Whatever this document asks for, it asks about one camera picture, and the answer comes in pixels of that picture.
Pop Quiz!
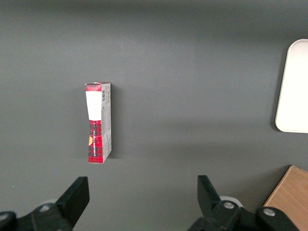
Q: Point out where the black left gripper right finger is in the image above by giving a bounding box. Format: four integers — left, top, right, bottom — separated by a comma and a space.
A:
187, 175, 299, 231

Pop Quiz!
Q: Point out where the wooden two-drawer cabinet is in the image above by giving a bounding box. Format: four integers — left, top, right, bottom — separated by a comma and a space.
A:
262, 165, 308, 231

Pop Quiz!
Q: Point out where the red plaid cardboard box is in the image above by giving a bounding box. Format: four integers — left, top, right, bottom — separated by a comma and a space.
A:
84, 81, 112, 164

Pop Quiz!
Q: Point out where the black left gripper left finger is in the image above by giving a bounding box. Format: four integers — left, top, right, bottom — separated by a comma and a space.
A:
0, 176, 90, 231

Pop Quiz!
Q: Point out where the cream rectangular plastic tray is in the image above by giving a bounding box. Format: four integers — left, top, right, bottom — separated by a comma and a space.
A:
275, 38, 308, 134

